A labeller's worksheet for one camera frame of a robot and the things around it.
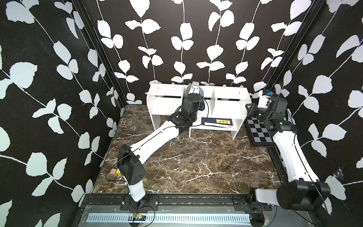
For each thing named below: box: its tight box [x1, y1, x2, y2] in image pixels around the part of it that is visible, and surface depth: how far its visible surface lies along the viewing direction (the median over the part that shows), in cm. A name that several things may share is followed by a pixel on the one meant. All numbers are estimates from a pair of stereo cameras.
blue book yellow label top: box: [201, 117, 234, 126], surface depth 92 cm
